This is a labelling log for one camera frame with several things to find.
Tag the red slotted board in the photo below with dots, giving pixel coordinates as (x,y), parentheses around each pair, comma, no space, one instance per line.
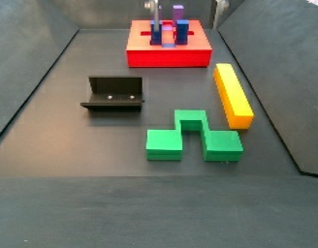
(167,55)

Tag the yellow rectangular block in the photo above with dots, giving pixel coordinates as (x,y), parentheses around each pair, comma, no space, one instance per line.
(238,111)

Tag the blue U-shaped block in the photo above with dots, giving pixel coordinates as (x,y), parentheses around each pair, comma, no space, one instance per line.
(181,31)

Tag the black angle bracket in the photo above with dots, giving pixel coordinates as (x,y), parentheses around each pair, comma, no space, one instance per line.
(115,92)

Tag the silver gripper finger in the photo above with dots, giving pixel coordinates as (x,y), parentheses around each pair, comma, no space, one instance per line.
(152,6)
(222,5)

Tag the purple U-shaped block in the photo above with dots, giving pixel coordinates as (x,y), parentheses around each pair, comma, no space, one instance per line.
(177,13)

